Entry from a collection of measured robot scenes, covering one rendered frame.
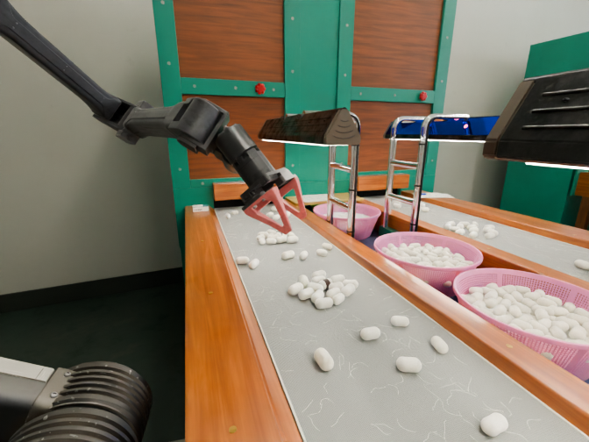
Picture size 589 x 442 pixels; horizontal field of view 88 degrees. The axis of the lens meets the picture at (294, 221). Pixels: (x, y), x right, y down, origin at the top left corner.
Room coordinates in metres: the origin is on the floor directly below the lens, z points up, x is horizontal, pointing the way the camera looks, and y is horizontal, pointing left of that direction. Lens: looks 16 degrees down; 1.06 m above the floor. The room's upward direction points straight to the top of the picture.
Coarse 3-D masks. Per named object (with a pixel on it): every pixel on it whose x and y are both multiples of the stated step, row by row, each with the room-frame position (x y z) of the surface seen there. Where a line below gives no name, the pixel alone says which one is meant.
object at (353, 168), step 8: (304, 112) 0.85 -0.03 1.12; (352, 112) 0.90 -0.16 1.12; (280, 120) 1.00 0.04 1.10; (352, 152) 0.90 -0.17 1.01; (352, 160) 0.90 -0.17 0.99; (328, 168) 1.05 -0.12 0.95; (336, 168) 1.01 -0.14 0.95; (344, 168) 0.94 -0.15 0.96; (352, 168) 0.90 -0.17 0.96; (328, 176) 1.05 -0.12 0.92; (352, 176) 0.90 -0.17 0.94; (328, 184) 1.04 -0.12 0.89; (352, 184) 0.90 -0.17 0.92; (328, 192) 1.04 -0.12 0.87; (352, 192) 0.90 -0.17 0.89; (328, 200) 1.04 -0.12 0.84; (336, 200) 1.00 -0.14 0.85; (352, 200) 0.90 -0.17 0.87; (328, 208) 1.04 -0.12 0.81; (344, 208) 0.93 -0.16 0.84; (352, 208) 0.90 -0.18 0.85; (328, 216) 1.04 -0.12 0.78; (352, 216) 0.90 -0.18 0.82; (352, 224) 0.89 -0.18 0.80; (352, 232) 0.89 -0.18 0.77
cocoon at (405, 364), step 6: (396, 360) 0.36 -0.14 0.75; (402, 360) 0.36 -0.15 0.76; (408, 360) 0.35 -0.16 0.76; (414, 360) 0.35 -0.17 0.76; (396, 366) 0.36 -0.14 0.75; (402, 366) 0.35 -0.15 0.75; (408, 366) 0.35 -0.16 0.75; (414, 366) 0.35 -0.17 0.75; (420, 366) 0.35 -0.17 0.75; (414, 372) 0.35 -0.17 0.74
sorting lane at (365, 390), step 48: (240, 240) 0.90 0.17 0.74; (384, 288) 0.60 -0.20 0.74; (288, 336) 0.43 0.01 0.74; (336, 336) 0.43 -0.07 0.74; (384, 336) 0.43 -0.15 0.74; (432, 336) 0.43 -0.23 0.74; (288, 384) 0.33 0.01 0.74; (336, 384) 0.33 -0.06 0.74; (384, 384) 0.33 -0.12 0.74; (432, 384) 0.33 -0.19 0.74; (480, 384) 0.33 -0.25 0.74; (336, 432) 0.26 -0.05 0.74; (384, 432) 0.26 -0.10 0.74; (432, 432) 0.26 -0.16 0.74; (480, 432) 0.26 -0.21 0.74; (528, 432) 0.26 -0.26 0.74; (576, 432) 0.26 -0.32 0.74
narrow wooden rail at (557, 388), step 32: (320, 224) 1.00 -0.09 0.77; (352, 256) 0.75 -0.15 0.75; (416, 288) 0.55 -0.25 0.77; (448, 320) 0.45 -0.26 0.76; (480, 320) 0.44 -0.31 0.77; (480, 352) 0.39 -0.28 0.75; (512, 352) 0.37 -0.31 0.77; (544, 384) 0.31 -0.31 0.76; (576, 384) 0.31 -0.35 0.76; (576, 416) 0.27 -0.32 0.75
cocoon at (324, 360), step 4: (320, 348) 0.38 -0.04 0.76; (316, 352) 0.37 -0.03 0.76; (320, 352) 0.37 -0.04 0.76; (324, 352) 0.37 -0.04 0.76; (316, 356) 0.37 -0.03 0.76; (320, 356) 0.36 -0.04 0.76; (324, 356) 0.36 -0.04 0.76; (328, 356) 0.36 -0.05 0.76; (316, 360) 0.36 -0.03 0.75; (320, 360) 0.36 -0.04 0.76; (324, 360) 0.35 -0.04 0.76; (328, 360) 0.35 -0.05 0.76; (332, 360) 0.36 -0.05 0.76; (320, 364) 0.36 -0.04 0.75; (324, 364) 0.35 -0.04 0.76; (328, 364) 0.35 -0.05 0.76; (332, 364) 0.35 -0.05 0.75; (324, 368) 0.35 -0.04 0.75; (328, 368) 0.35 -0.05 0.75
